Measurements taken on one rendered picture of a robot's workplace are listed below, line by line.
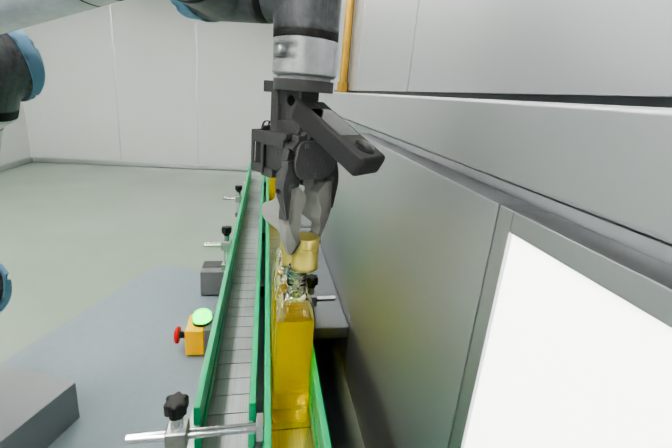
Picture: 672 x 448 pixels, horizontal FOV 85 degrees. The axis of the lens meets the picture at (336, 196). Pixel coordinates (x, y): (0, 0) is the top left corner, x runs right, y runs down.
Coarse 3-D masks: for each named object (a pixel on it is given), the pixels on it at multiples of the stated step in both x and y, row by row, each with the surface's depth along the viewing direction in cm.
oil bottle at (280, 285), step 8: (280, 280) 60; (280, 288) 58; (272, 320) 63; (272, 328) 62; (272, 336) 61; (272, 344) 61; (272, 352) 61; (272, 360) 61; (272, 368) 62; (272, 376) 62
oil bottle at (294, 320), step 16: (288, 304) 53; (304, 304) 54; (288, 320) 53; (304, 320) 53; (288, 336) 54; (304, 336) 54; (288, 352) 54; (304, 352) 55; (288, 368) 55; (304, 368) 56; (272, 384) 61; (288, 384) 56; (304, 384) 57; (272, 400) 58; (288, 400) 57; (304, 400) 57; (272, 416) 58; (288, 416) 58; (304, 416) 58
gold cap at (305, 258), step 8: (304, 232) 48; (304, 240) 46; (312, 240) 46; (304, 248) 46; (312, 248) 46; (296, 256) 46; (304, 256) 46; (312, 256) 46; (296, 264) 47; (304, 264) 46; (312, 264) 47; (304, 272) 46
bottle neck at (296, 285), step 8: (288, 264) 54; (288, 272) 53; (296, 272) 53; (288, 280) 53; (296, 280) 53; (304, 280) 54; (288, 288) 54; (296, 288) 53; (304, 288) 54; (288, 296) 54; (296, 296) 54; (304, 296) 55
